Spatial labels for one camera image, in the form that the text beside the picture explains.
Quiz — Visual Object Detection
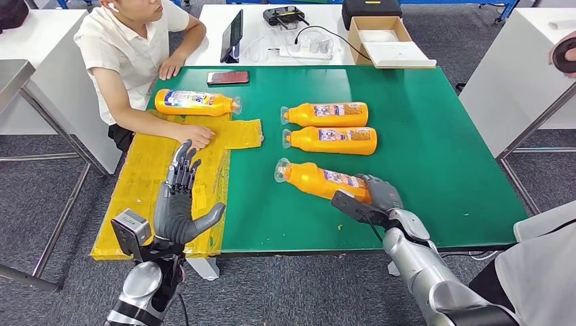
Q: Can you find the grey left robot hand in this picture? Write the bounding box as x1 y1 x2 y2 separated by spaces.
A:
153 139 226 246

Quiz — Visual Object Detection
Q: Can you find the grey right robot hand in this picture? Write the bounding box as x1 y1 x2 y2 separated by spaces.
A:
355 174 405 213

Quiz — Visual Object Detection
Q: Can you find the orange detergent bottle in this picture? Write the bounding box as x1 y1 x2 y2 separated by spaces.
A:
279 101 370 128
274 158 374 206
282 126 378 157
154 88 242 117

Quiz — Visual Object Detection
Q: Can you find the white tape roll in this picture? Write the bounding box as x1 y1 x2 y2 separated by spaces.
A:
551 37 576 75

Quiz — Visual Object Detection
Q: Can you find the yellow plastic sheet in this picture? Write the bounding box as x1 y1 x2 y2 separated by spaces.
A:
90 109 264 262

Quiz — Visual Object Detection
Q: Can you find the white flat lid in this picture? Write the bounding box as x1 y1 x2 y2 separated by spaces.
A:
362 41 437 70

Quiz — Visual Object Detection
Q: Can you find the red smartphone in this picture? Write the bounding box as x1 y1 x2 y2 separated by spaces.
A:
206 70 250 86

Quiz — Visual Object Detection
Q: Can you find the cardboard box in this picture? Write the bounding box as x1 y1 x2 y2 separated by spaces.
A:
347 16 412 67

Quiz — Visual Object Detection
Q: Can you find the white box insert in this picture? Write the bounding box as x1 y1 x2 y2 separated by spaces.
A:
358 29 399 43

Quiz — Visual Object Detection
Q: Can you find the white power strip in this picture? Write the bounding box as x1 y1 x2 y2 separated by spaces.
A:
278 37 335 61

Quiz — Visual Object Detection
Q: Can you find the person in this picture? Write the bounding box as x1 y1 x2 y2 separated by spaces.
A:
73 0 217 151
467 30 576 326

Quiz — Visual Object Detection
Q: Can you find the white cabinet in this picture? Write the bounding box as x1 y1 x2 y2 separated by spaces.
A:
0 9 123 174

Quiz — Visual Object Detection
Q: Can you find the black case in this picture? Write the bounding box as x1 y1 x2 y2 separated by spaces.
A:
341 0 403 31

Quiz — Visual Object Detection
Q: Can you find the black tablet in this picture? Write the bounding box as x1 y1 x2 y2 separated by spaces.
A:
219 9 245 65

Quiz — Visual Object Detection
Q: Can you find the black remote controller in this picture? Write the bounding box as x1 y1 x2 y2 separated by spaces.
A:
262 5 310 31

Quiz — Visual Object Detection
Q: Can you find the steel table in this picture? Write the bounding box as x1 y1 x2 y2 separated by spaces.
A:
0 59 111 293

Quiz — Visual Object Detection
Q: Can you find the black bag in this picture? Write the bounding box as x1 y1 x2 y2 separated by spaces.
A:
0 0 30 31

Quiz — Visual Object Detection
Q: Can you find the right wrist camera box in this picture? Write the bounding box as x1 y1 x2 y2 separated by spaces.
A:
330 190 393 228

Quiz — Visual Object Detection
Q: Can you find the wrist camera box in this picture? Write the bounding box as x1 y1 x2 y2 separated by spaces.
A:
110 209 152 262
330 190 393 228

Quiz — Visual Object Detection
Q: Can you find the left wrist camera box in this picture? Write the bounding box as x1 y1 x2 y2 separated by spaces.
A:
110 209 152 262

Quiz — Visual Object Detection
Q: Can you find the black power cable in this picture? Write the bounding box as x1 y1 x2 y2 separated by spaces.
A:
293 24 372 62

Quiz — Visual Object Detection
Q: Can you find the white desk with metal frame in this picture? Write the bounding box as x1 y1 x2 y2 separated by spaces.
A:
458 7 576 217

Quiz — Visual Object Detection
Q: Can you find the blue metal frame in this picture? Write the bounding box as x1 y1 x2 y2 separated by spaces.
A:
478 0 520 24

